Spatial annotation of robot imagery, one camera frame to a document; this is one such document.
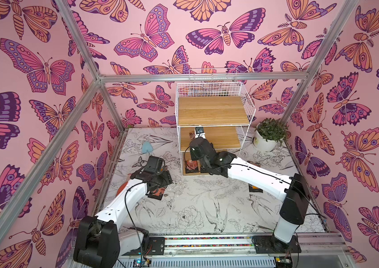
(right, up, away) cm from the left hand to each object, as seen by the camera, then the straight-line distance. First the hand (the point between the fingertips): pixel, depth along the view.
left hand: (167, 178), depth 86 cm
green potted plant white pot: (+56, +24, +7) cm, 62 cm away
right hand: (+13, +17, -8) cm, 23 cm away
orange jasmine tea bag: (+51, +6, +16) cm, 54 cm away
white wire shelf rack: (+27, +50, +10) cm, 58 cm away
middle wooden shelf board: (+27, +22, -3) cm, 35 cm away
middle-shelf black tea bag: (-6, -9, +3) cm, 11 cm away
